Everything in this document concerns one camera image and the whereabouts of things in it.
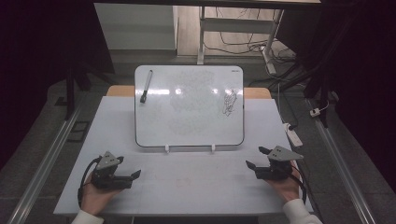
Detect white power strip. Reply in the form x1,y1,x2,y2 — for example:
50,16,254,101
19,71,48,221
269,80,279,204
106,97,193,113
282,122,304,148

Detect person's left hand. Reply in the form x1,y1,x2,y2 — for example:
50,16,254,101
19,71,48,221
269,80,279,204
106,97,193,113
79,174,122,217

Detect black and white marker pen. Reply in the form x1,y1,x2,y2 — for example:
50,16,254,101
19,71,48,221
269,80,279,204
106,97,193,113
139,69,154,105

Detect aluminium rail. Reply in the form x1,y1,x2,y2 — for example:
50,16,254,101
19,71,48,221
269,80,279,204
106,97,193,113
7,101,86,224
305,97,378,224

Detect black metal stand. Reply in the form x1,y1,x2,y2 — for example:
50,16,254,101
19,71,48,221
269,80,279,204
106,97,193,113
55,60,94,121

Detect black curtain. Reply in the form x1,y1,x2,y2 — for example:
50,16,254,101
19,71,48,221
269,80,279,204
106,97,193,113
276,0,396,194
0,0,116,171

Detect person's right hand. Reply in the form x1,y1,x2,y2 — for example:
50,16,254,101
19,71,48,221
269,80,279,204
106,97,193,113
265,161,302,203

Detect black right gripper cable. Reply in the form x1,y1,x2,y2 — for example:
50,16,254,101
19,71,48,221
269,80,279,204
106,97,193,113
290,167,308,205

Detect wooden table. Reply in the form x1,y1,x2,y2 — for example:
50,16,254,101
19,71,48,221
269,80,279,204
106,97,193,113
106,85,273,101

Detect white panel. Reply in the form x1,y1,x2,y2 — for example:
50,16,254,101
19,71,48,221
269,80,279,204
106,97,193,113
93,3,179,51

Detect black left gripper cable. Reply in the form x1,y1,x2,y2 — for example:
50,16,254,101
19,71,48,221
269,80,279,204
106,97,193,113
77,156,103,208

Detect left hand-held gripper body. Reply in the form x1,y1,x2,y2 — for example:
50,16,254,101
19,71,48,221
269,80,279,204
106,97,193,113
91,150,134,190

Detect black floor cables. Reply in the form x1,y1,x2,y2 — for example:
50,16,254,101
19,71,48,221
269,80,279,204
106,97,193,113
204,7,297,59

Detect white metal desk frame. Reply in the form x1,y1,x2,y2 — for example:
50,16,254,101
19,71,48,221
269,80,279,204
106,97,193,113
197,6,285,76

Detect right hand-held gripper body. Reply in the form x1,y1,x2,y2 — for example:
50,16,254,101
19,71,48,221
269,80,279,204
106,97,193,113
254,145,304,181

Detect white whiteboard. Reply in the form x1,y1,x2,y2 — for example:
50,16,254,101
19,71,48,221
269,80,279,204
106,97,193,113
134,64,246,148

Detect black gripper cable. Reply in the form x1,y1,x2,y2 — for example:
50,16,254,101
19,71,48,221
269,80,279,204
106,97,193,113
77,156,103,208
290,167,308,205

